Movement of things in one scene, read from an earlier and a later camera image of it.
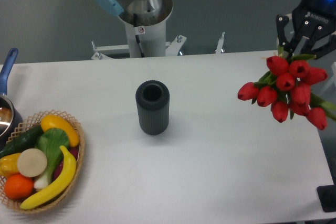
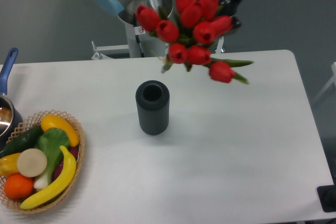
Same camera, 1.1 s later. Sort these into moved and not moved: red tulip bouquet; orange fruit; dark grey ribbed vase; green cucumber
Moved: red tulip bouquet
Not moved: orange fruit; green cucumber; dark grey ribbed vase
